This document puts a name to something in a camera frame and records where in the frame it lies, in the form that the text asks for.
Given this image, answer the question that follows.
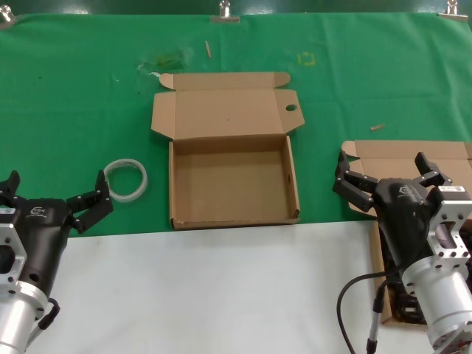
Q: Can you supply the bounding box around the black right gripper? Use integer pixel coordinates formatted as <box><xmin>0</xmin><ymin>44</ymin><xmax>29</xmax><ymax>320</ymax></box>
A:
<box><xmin>333</xmin><ymin>150</ymin><xmax>453</xmax><ymax>273</ymax></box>

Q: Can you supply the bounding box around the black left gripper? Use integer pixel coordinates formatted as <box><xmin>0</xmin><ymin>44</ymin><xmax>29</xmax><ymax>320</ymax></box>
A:
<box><xmin>0</xmin><ymin>169</ymin><xmax>114</xmax><ymax>296</ymax></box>

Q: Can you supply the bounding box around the cardboard box with plain lid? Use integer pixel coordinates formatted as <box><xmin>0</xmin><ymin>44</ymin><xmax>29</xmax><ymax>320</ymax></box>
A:
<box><xmin>341</xmin><ymin>139</ymin><xmax>472</xmax><ymax>325</ymax></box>

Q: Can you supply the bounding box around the cardboard box with holed flap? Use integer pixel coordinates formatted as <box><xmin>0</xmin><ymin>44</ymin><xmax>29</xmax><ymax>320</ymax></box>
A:
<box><xmin>150</xmin><ymin>72</ymin><xmax>305</xmax><ymax>232</ymax></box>

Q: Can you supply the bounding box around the green table cloth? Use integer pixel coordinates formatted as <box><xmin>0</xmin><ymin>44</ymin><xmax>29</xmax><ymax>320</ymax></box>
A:
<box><xmin>0</xmin><ymin>13</ymin><xmax>472</xmax><ymax>240</ymax></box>

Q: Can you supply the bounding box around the clear tape roll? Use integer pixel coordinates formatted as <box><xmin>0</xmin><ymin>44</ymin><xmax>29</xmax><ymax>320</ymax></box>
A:
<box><xmin>103</xmin><ymin>157</ymin><xmax>150</xmax><ymax>203</ymax></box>

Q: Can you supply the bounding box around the crumpled clear plastic wrapper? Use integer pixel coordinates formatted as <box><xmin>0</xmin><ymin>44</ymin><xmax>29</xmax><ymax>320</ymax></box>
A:
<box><xmin>136</xmin><ymin>46</ymin><xmax>195</xmax><ymax>73</ymax></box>

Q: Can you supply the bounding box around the silver binder clip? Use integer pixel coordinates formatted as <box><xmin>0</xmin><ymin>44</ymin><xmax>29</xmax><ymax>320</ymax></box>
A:
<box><xmin>209</xmin><ymin>0</ymin><xmax>241</xmax><ymax>25</ymax></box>
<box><xmin>437</xmin><ymin>0</ymin><xmax>469</xmax><ymax>22</ymax></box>
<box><xmin>0</xmin><ymin>7</ymin><xmax>18</xmax><ymax>30</ymax></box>

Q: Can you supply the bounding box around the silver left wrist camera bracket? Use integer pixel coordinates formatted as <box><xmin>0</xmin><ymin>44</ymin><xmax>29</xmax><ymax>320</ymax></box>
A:
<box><xmin>0</xmin><ymin>221</ymin><xmax>30</xmax><ymax>296</ymax></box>

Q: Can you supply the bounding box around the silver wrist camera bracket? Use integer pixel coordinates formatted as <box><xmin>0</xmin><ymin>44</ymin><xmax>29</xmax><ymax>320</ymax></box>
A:
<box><xmin>0</xmin><ymin>221</ymin><xmax>30</xmax><ymax>296</ymax></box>
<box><xmin>423</xmin><ymin>184</ymin><xmax>472</xmax><ymax>268</ymax></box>

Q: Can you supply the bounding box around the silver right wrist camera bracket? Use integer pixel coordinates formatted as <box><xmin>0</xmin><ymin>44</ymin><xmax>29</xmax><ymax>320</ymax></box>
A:
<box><xmin>423</xmin><ymin>184</ymin><xmax>472</xmax><ymax>268</ymax></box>

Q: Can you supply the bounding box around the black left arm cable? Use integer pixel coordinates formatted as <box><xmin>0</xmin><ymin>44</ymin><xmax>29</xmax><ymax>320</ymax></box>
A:
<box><xmin>27</xmin><ymin>296</ymin><xmax>62</xmax><ymax>347</ymax></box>

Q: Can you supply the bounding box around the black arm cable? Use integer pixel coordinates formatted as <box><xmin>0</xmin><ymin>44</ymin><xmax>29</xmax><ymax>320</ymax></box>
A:
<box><xmin>27</xmin><ymin>296</ymin><xmax>62</xmax><ymax>347</ymax></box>
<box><xmin>337</xmin><ymin>271</ymin><xmax>406</xmax><ymax>354</ymax></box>

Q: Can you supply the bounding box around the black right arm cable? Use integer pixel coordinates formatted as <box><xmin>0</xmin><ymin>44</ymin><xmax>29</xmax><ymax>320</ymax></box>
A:
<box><xmin>337</xmin><ymin>271</ymin><xmax>406</xmax><ymax>354</ymax></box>

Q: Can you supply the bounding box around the pile of black power cords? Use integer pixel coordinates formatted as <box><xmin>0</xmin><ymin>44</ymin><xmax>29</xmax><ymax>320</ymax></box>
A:
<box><xmin>381</xmin><ymin>221</ymin><xmax>428</xmax><ymax>325</ymax></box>

